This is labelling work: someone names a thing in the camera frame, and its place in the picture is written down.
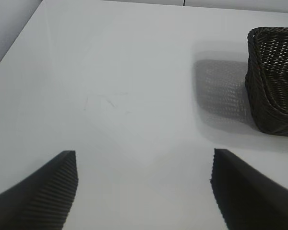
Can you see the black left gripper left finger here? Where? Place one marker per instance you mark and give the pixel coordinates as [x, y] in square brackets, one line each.
[38, 203]

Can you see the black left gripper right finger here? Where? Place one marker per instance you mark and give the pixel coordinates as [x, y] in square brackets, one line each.
[254, 201]

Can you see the dark brown wicker basket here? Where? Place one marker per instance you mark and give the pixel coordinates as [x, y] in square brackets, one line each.
[273, 107]

